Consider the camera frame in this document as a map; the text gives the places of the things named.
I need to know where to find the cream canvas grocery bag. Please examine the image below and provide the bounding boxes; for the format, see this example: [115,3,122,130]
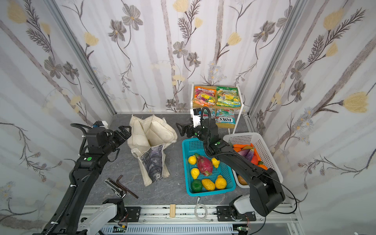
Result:
[127,115,177,187]

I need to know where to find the yellow lemon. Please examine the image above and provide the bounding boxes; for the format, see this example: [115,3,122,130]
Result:
[191,168,200,180]
[188,155,197,165]
[211,158,220,168]

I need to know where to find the pink dragon fruit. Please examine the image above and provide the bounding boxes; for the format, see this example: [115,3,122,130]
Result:
[194,153,213,176]

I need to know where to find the orange candy bag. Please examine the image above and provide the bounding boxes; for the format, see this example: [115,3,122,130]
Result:
[193,86,216,107]

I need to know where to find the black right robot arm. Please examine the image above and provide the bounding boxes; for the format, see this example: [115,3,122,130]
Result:
[176,107,286,217]

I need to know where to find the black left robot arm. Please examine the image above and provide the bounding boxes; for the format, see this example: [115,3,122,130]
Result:
[40,121,132,235]

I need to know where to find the teal red candy bag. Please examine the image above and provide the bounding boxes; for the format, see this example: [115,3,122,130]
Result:
[203,108,216,120]

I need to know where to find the Fox's candy bag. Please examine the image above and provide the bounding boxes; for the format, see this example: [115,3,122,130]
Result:
[216,109,236,124]

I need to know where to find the green candy bag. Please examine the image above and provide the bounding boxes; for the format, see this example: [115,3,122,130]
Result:
[216,87,241,108]

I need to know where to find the teal plastic basket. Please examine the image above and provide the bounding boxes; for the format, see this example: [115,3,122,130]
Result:
[182,138,236,197]

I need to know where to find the white wooden shelf rack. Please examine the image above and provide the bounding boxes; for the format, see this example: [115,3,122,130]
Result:
[190,83,244,134]

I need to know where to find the orange carrot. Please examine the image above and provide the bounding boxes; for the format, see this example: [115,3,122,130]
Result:
[233,144,261,161]

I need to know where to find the dark allen key tools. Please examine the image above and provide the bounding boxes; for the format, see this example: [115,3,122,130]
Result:
[104,175,139,199]

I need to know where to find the purple eggplant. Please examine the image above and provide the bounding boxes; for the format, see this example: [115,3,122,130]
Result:
[238,148,255,162]

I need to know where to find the yellow oval mango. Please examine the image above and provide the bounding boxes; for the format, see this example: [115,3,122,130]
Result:
[201,179,215,192]

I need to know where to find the yellow pear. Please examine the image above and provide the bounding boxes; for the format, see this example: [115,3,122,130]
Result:
[215,175,227,190]

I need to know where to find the white plastic basket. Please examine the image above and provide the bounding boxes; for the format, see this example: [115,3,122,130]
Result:
[223,132,284,183]

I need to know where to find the red pepper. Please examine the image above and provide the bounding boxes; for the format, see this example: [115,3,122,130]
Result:
[251,155,259,165]

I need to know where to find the small orange pumpkin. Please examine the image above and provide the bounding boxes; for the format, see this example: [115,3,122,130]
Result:
[258,161,268,170]

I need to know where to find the small wooden block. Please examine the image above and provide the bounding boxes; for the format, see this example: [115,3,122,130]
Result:
[169,204,176,218]

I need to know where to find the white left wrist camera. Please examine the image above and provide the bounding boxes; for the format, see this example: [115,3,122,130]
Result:
[92,120,108,129]

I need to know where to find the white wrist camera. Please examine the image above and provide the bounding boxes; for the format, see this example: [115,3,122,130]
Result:
[190,108,201,118]
[92,120,108,129]

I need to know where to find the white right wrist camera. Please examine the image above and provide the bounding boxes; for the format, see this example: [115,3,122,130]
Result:
[190,108,201,118]

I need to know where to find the white coiled cable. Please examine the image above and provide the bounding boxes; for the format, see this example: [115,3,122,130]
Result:
[194,196,213,222]

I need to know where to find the aluminium rail frame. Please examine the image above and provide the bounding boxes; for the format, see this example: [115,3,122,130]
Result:
[54,204,305,235]

